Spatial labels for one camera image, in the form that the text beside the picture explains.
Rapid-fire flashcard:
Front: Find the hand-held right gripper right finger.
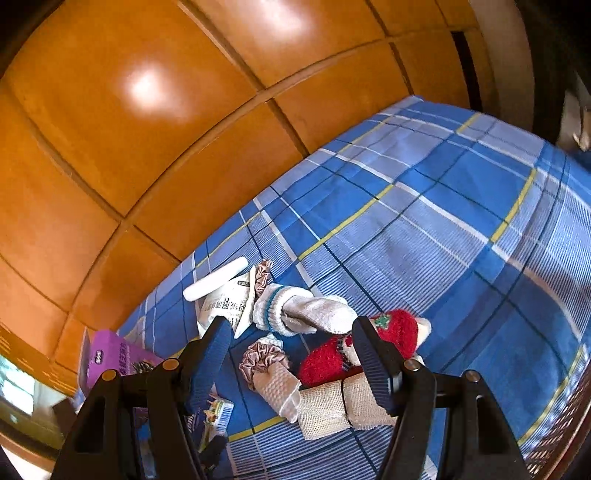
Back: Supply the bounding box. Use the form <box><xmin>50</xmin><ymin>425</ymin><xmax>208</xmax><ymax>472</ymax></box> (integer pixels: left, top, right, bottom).
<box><xmin>352</xmin><ymin>315</ymin><xmax>532</xmax><ymax>480</ymax></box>

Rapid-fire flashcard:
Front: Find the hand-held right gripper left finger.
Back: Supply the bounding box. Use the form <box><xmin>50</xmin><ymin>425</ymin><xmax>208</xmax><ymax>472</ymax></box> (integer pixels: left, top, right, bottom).
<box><xmin>51</xmin><ymin>316</ymin><xmax>232</xmax><ymax>480</ymax></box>

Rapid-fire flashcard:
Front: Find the red santa plush toy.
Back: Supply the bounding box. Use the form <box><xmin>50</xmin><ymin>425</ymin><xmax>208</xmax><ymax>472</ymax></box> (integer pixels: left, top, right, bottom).
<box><xmin>298</xmin><ymin>308</ymin><xmax>432</xmax><ymax>388</ymax></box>

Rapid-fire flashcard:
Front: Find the pink satin scrunchie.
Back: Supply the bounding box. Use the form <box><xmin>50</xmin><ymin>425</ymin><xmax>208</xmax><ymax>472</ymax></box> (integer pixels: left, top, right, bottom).
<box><xmin>239</xmin><ymin>335</ymin><xmax>291</xmax><ymax>391</ymax></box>
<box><xmin>252</xmin><ymin>260</ymin><xmax>276</xmax><ymax>296</ymax></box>

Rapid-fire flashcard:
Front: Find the white printed packet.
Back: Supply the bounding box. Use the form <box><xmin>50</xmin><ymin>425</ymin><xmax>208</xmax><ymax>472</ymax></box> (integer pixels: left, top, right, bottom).
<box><xmin>198</xmin><ymin>272</ymin><xmax>259</xmax><ymax>340</ymax></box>

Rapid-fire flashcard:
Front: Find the beige cloth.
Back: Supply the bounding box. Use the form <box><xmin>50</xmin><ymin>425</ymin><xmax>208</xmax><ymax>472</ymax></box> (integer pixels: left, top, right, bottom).
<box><xmin>298</xmin><ymin>371</ymin><xmax>400</xmax><ymax>441</ymax></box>

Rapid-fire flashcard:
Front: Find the white sock blue stripe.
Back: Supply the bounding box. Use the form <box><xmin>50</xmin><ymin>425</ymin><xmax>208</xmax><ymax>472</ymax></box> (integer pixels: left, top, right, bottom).
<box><xmin>252</xmin><ymin>285</ymin><xmax>360</xmax><ymax>337</ymax></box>

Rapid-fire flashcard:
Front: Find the white knitted sock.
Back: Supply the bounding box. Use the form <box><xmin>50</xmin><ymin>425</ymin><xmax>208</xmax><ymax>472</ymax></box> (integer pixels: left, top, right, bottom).
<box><xmin>256</xmin><ymin>362</ymin><xmax>303</xmax><ymax>424</ymax></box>

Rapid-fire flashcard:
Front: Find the white oblong tube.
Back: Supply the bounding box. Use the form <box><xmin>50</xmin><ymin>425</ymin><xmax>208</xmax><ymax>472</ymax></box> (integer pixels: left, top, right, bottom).
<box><xmin>183</xmin><ymin>257</ymin><xmax>250</xmax><ymax>302</ymax></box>

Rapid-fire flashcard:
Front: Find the purple cardboard box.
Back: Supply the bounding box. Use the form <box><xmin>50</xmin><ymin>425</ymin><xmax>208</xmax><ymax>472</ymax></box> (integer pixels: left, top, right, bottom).
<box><xmin>78</xmin><ymin>329</ymin><xmax>164</xmax><ymax>402</ymax></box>

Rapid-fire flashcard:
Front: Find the blue plaid bed sheet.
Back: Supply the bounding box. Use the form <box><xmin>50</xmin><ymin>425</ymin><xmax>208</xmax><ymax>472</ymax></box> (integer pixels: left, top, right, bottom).
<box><xmin>117</xmin><ymin>95</ymin><xmax>591</xmax><ymax>480</ymax></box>

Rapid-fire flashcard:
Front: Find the glass panel door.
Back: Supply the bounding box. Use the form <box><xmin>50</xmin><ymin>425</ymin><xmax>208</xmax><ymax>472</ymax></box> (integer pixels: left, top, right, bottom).
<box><xmin>0</xmin><ymin>353</ymin><xmax>70</xmax><ymax>457</ymax></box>

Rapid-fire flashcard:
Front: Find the wooden wardrobe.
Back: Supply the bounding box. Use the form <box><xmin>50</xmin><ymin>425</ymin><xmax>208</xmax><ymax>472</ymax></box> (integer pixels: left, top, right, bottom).
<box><xmin>0</xmin><ymin>0</ymin><xmax>499</xmax><ymax>400</ymax></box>

